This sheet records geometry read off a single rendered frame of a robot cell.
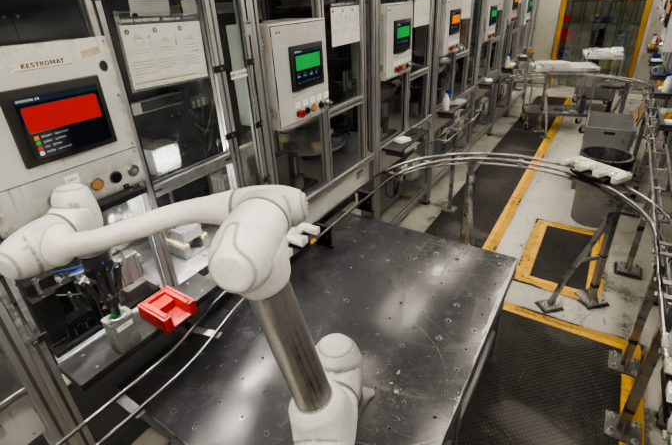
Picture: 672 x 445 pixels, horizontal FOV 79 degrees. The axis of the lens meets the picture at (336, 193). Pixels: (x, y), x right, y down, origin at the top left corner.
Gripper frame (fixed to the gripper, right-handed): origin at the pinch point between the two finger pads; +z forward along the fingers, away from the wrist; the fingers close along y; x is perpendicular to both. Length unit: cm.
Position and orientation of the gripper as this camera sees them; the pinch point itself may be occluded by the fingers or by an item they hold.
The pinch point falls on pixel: (113, 305)
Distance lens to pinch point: 148.4
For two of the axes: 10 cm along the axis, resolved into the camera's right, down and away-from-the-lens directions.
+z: 0.5, 8.9, 4.4
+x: 8.4, 2.1, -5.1
